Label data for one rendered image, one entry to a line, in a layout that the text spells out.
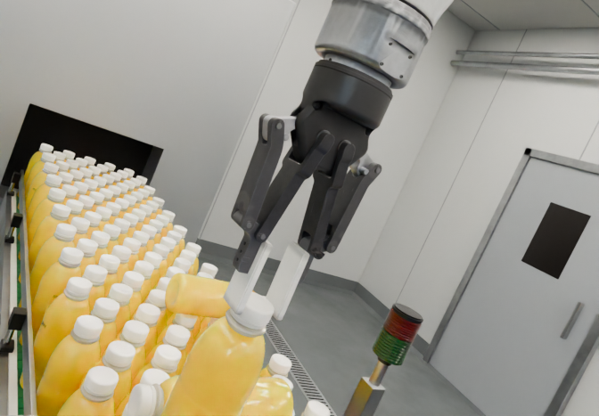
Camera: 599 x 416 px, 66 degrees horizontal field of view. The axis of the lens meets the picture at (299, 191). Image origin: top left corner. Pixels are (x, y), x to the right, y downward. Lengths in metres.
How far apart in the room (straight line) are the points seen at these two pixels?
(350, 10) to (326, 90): 0.07
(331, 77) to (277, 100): 4.25
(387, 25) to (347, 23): 0.03
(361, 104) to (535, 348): 3.90
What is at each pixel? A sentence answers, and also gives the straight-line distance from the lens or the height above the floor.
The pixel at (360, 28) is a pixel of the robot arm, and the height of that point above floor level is 1.58.
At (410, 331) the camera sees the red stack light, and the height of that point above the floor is 1.23.
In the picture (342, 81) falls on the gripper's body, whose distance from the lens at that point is 0.39.
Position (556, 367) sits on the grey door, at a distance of 4.13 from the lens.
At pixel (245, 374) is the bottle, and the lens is 0.45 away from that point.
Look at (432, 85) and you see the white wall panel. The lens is 5.61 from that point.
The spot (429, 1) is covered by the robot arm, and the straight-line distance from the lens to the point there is 0.41.
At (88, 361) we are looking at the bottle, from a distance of 0.79.
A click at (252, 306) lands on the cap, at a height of 1.32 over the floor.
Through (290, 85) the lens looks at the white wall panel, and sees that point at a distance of 4.67.
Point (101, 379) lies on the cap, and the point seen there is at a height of 1.10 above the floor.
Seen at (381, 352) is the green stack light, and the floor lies 1.17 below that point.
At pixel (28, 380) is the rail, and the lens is 0.86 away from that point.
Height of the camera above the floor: 1.48
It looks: 6 degrees down
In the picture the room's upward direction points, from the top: 24 degrees clockwise
